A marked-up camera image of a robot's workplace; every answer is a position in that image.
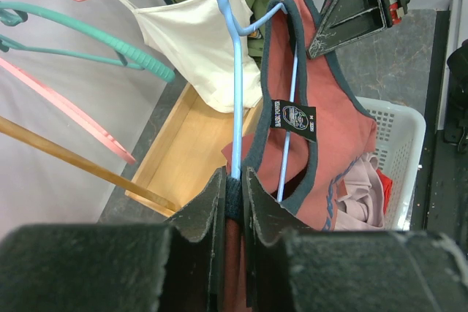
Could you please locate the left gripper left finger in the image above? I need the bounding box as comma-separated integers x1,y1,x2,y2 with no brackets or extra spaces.
1,168,226,311

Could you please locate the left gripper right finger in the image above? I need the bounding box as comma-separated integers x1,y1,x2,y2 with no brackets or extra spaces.
242,167,467,311

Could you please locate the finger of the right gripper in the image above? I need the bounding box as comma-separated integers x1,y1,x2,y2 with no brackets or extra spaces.
308,0,387,58

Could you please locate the mauve tank top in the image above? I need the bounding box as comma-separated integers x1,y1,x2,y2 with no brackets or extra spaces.
334,153,385,231

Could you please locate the blue wire hanger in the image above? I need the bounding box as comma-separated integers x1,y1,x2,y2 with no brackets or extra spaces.
216,0,298,202

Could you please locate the dusty rose tank top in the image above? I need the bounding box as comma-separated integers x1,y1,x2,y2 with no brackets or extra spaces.
221,0,379,312

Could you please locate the pink plastic hanger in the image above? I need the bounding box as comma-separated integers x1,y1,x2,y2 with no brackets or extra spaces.
1,58,135,164

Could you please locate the teal plastic hanger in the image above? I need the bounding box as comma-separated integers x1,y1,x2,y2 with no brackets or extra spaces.
1,1,175,83

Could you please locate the red tank top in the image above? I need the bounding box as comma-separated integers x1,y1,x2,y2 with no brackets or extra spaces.
377,169,393,214

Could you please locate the white tank top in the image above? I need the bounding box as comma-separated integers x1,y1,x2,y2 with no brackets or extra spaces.
119,0,262,113

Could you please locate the wooden clothes rack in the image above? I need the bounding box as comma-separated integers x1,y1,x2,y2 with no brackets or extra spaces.
0,81,264,218

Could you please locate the white plastic basket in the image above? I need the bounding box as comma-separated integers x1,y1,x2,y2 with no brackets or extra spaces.
358,97,426,231

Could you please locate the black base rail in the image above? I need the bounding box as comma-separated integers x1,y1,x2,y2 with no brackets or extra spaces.
410,11,467,246

